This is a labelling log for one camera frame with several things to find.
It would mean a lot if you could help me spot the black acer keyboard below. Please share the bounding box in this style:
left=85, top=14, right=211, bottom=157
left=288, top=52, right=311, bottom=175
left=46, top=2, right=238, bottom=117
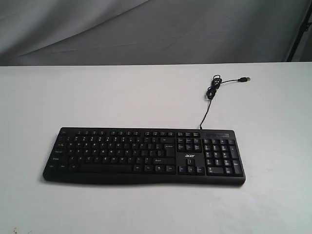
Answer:
left=43, top=127, right=246, bottom=185

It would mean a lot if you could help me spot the grey backdrop cloth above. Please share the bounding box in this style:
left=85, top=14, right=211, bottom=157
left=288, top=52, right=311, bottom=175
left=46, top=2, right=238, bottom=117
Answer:
left=0, top=0, right=312, bottom=66

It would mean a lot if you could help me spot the black tripod stand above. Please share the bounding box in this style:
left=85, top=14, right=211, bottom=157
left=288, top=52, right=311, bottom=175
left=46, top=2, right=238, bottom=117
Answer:
left=286, top=2, right=312, bottom=62

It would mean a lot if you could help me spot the black USB cable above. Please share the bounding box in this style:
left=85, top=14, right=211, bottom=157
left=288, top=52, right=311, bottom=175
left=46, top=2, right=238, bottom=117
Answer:
left=199, top=75, right=252, bottom=130

